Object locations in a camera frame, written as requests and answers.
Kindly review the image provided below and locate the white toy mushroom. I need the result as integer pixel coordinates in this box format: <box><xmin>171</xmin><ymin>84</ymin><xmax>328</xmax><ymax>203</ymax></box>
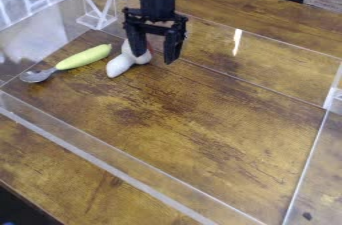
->
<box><xmin>105</xmin><ymin>40</ymin><xmax>152</xmax><ymax>78</ymax></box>

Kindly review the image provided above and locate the clear acrylic enclosure wall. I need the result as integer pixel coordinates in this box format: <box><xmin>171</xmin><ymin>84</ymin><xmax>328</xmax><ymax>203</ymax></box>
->
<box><xmin>0</xmin><ymin>0</ymin><xmax>342</xmax><ymax>225</ymax></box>

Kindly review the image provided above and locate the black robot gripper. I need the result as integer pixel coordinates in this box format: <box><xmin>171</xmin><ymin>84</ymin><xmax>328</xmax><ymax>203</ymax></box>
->
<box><xmin>122</xmin><ymin>0</ymin><xmax>188</xmax><ymax>65</ymax></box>

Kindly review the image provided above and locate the clear acrylic triangle bracket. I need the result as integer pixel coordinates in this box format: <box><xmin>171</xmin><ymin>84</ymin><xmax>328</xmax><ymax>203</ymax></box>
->
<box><xmin>76</xmin><ymin>0</ymin><xmax>117</xmax><ymax>30</ymax></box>

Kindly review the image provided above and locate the green handled metal spoon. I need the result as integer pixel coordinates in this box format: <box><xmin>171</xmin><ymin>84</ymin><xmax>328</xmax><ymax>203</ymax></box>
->
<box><xmin>20</xmin><ymin>44</ymin><xmax>112</xmax><ymax>83</ymax></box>

